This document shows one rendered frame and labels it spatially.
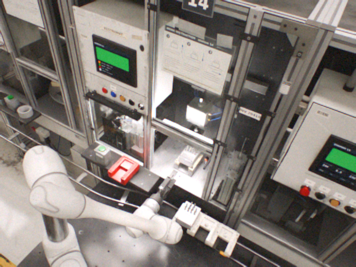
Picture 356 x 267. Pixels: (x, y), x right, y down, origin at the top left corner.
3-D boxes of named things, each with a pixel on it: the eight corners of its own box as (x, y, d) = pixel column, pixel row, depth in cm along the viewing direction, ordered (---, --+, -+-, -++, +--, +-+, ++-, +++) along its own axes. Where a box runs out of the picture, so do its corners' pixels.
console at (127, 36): (82, 90, 161) (67, 7, 129) (115, 68, 179) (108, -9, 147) (143, 118, 148) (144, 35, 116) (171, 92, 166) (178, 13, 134)
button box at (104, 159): (96, 161, 183) (94, 149, 175) (104, 154, 188) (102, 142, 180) (105, 167, 181) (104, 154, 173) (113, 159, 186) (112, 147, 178)
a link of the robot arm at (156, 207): (155, 211, 147) (161, 202, 151) (141, 202, 150) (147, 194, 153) (154, 219, 153) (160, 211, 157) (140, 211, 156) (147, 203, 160)
